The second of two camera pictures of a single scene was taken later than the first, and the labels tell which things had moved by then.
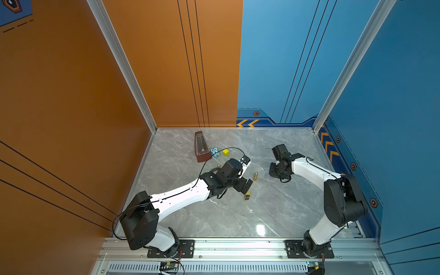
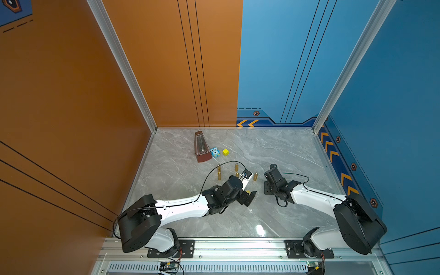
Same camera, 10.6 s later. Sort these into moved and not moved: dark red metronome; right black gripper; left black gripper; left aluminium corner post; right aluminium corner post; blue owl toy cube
Moved: right black gripper; left black gripper
Not moved: dark red metronome; blue owl toy cube; left aluminium corner post; right aluminium corner post
